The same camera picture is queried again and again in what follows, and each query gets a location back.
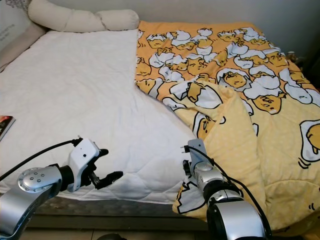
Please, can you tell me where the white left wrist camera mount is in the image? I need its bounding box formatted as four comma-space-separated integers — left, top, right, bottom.
67, 138, 102, 193

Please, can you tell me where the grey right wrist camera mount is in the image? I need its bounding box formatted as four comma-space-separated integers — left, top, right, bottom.
186, 139, 210, 178

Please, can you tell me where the white quilted mattress pad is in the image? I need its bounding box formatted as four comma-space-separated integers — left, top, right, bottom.
0, 29, 211, 205

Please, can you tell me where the dark red cover book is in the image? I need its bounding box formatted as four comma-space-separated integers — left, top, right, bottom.
0, 115, 16, 142

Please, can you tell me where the grey mattress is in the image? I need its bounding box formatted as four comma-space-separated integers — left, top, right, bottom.
60, 192, 211, 232

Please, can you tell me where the orange cartoon egg duvet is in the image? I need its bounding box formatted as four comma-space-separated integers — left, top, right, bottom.
135, 20, 320, 238

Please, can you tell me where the black robot foot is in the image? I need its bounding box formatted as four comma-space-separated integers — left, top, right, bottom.
97, 233, 128, 240

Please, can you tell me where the beige bolster pillow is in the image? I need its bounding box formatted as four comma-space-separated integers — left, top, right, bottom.
27, 0, 140, 34

